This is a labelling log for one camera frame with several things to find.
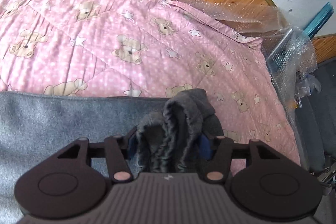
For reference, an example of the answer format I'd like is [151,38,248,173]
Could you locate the pink bear print quilt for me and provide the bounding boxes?
[1,0,299,178]

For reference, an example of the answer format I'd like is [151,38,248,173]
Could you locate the teal metal bar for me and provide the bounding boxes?
[266,2,335,69]

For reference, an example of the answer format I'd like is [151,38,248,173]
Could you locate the clear bubble wrap sheet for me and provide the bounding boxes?
[0,0,320,172]

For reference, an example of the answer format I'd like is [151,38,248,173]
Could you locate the dark grey sweatpants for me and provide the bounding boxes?
[1,89,223,223]

